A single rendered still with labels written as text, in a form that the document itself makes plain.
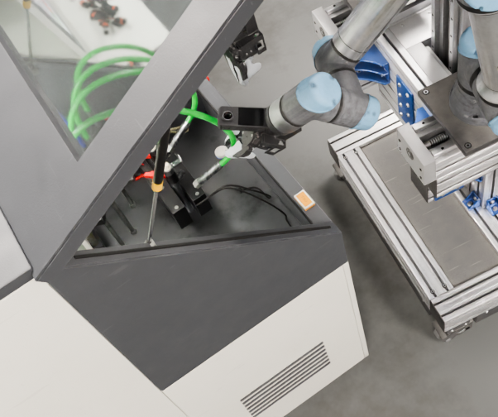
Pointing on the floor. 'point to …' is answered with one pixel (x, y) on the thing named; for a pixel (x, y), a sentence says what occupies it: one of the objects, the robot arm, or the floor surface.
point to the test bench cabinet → (280, 357)
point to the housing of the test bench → (40, 337)
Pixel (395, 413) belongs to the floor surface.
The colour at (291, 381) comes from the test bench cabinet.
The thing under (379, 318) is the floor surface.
